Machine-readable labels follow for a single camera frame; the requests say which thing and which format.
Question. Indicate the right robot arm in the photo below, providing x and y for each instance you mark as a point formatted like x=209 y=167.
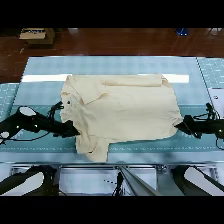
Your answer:
x=213 y=126

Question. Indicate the cream shirt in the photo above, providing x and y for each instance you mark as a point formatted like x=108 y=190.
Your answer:
x=126 y=110

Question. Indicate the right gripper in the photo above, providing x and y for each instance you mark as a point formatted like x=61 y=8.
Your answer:
x=190 y=126

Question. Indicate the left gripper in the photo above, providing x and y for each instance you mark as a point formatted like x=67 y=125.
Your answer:
x=66 y=128

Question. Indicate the blue object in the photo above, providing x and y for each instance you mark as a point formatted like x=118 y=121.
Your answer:
x=182 y=31

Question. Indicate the silver frame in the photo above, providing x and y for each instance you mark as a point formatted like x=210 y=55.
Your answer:
x=140 y=183

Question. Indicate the cardboard box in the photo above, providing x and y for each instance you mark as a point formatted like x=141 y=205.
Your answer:
x=36 y=35

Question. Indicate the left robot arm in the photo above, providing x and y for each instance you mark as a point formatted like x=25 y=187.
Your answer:
x=20 y=121

